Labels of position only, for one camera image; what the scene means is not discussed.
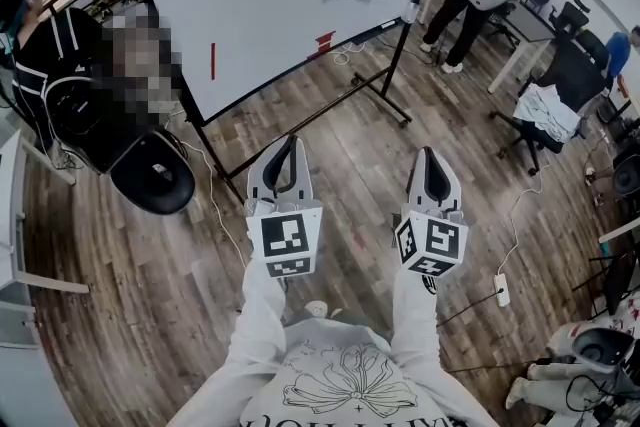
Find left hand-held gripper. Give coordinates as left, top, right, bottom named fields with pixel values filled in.
left=243, top=134, right=324, bottom=279

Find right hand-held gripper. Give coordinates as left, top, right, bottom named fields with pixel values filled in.
left=393, top=145, right=470, bottom=278

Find person's left forearm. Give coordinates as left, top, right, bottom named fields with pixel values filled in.
left=164, top=259, right=290, bottom=427

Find person's right forearm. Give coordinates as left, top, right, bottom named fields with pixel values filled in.
left=388, top=264, right=499, bottom=427

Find black metal wire frame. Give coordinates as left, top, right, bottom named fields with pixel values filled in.
left=187, top=19, right=414, bottom=206

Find white power strip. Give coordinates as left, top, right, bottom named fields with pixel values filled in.
left=493, top=273, right=511, bottom=308

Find black dome backpack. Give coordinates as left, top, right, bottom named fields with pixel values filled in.
left=108, top=129, right=197, bottom=217

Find pale crumpled clothes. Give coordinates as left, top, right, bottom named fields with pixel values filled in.
left=512, top=82, right=582, bottom=142

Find small red block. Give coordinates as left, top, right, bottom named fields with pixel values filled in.
left=306, top=30, right=337, bottom=61

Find grey-topped desk with white legs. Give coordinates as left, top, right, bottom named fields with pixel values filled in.
left=487, top=0, right=557, bottom=95

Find person's white printed shirt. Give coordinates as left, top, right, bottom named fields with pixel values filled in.
left=238, top=317, right=454, bottom=427

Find black tripod stand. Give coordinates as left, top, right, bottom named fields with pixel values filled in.
left=571, top=248, right=640, bottom=317

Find white power cable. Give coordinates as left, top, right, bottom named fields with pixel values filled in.
left=178, top=139, right=251, bottom=267
left=498, top=153, right=547, bottom=277

